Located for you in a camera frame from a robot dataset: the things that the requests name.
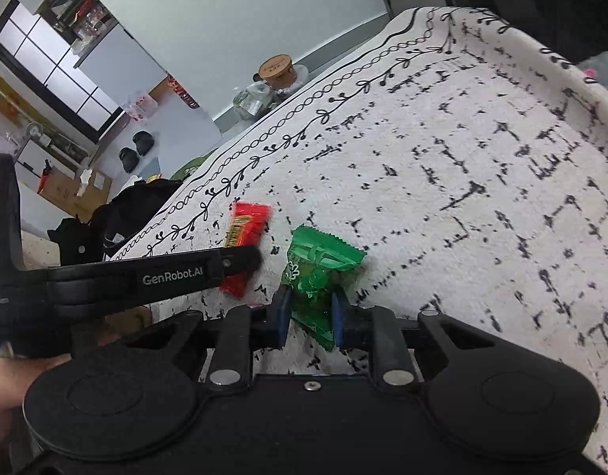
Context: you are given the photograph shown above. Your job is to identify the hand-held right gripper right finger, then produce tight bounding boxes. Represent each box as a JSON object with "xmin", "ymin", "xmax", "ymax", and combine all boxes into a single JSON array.
[{"xmin": 331, "ymin": 292, "xmax": 509, "ymax": 387}]

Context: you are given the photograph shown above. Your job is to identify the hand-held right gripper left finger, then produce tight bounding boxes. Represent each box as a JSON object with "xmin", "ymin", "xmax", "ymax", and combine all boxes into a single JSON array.
[{"xmin": 123, "ymin": 285, "xmax": 293, "ymax": 388}]

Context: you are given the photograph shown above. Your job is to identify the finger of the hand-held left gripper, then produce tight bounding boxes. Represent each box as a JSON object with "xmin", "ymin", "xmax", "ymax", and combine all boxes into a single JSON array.
[
  {"xmin": 49, "ymin": 245, "xmax": 263, "ymax": 302},
  {"xmin": 51, "ymin": 287, "xmax": 222, "ymax": 319}
]

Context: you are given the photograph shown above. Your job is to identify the dark green candy packet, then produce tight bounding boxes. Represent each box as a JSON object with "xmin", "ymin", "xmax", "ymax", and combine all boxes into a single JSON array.
[{"xmin": 280, "ymin": 224, "xmax": 368, "ymax": 353}]

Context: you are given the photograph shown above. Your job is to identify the red snack packet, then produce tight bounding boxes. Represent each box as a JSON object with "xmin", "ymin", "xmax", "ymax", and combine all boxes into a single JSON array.
[{"xmin": 219, "ymin": 201, "xmax": 274, "ymax": 300}]

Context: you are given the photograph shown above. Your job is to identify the person's left forearm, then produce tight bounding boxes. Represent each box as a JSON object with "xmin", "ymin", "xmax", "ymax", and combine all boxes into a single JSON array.
[{"xmin": 0, "ymin": 353, "xmax": 72, "ymax": 448}]

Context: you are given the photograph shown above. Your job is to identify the black bag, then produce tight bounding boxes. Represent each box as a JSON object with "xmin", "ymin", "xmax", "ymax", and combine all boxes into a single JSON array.
[{"xmin": 47, "ymin": 178, "xmax": 184, "ymax": 269}]

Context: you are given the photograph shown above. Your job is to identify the cardboard boxes on floor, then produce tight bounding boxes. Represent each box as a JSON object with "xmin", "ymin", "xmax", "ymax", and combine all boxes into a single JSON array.
[{"xmin": 36, "ymin": 165, "xmax": 113, "ymax": 219}]

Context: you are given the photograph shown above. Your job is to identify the pair of black slippers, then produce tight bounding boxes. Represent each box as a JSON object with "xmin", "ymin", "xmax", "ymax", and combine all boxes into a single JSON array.
[{"xmin": 118, "ymin": 131, "xmax": 155, "ymax": 172}]

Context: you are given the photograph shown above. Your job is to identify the white black-printed tablecloth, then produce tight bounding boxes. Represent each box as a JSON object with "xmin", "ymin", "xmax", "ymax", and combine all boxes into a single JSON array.
[{"xmin": 103, "ymin": 6, "xmax": 608, "ymax": 475}]

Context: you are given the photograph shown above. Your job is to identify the pink plastic bag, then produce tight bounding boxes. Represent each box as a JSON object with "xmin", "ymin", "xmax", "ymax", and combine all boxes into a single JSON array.
[{"xmin": 123, "ymin": 90, "xmax": 159, "ymax": 120}]

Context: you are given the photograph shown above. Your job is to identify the red paper decoration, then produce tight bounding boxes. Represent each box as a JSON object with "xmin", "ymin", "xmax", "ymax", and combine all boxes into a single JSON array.
[{"xmin": 167, "ymin": 73, "xmax": 200, "ymax": 110}]

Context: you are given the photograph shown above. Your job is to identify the clear bag of packets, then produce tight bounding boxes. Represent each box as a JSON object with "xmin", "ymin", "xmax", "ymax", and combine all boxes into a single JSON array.
[{"xmin": 232, "ymin": 81, "xmax": 281, "ymax": 120}]

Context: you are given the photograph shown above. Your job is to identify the black-framed glass door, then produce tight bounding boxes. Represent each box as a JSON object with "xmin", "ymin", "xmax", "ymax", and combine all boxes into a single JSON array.
[{"xmin": 0, "ymin": 0, "xmax": 125, "ymax": 143}]

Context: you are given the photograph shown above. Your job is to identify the jar with wooden lid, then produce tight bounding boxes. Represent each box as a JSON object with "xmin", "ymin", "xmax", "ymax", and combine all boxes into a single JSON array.
[{"xmin": 257, "ymin": 55, "xmax": 311, "ymax": 94}]

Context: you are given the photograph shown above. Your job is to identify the white cabinet with shelves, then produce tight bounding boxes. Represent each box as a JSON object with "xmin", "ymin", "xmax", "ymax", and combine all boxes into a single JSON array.
[{"xmin": 34, "ymin": 0, "xmax": 222, "ymax": 135}]

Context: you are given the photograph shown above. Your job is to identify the grey and pink plush toy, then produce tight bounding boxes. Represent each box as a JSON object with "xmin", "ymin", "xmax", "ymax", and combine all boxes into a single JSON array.
[{"xmin": 578, "ymin": 51, "xmax": 608, "ymax": 86}]

